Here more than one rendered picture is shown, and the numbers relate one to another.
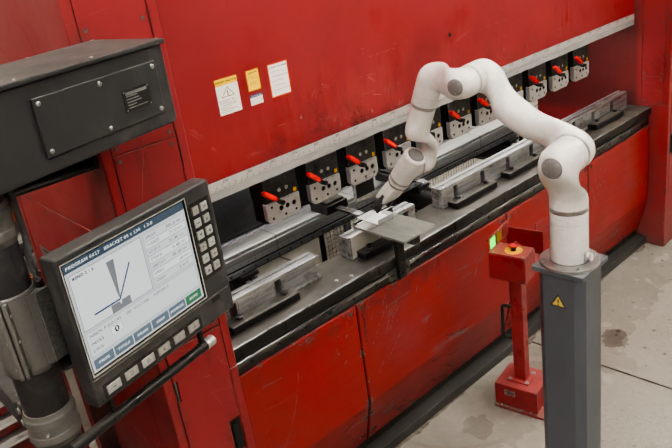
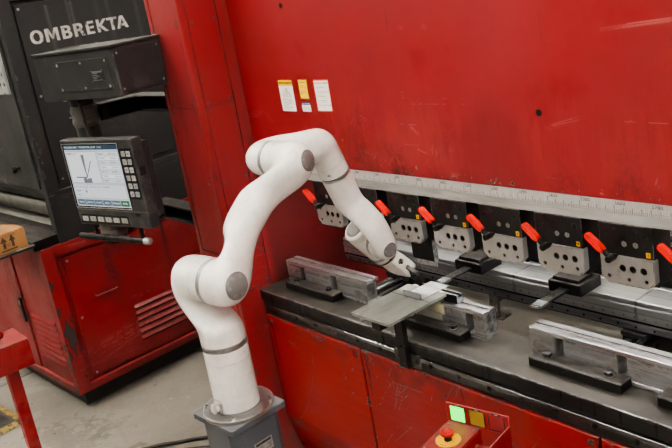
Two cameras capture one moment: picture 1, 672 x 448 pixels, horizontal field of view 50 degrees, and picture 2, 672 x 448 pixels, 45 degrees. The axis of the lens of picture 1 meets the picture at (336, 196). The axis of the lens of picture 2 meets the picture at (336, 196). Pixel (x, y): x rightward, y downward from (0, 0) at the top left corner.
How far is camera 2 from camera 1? 365 cm
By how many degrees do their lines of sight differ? 87
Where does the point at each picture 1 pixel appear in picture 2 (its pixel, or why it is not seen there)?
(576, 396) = not seen: outside the picture
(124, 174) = (176, 121)
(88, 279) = (73, 158)
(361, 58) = (401, 102)
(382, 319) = (389, 390)
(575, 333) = not seen: outside the picture
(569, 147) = (182, 263)
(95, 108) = (78, 75)
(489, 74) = (271, 161)
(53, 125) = (62, 77)
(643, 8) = not seen: outside the picture
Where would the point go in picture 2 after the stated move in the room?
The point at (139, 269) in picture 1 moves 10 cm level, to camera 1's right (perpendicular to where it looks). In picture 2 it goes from (95, 168) to (88, 174)
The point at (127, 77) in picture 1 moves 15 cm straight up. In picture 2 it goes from (92, 63) to (82, 23)
